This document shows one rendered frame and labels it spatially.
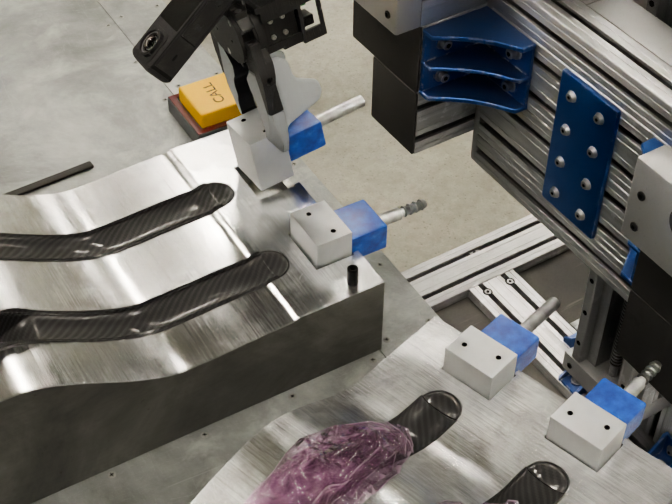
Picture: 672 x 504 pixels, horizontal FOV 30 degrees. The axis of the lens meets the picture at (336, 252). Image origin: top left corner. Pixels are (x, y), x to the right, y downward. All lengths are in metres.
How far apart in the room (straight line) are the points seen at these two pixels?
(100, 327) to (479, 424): 0.33
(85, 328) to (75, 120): 0.42
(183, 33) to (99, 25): 0.53
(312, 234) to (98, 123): 0.41
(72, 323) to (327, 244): 0.23
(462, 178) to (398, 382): 1.54
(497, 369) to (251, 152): 0.30
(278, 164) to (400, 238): 1.28
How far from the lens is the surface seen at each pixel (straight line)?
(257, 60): 1.08
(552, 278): 2.10
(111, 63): 1.52
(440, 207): 2.51
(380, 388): 1.07
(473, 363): 1.06
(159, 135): 1.41
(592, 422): 1.03
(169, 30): 1.08
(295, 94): 1.13
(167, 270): 1.13
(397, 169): 2.59
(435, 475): 1.00
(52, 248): 1.15
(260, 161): 1.16
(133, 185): 1.22
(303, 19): 1.12
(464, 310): 2.02
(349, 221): 1.14
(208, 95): 1.40
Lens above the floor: 1.68
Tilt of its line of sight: 44 degrees down
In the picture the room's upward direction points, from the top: 1 degrees clockwise
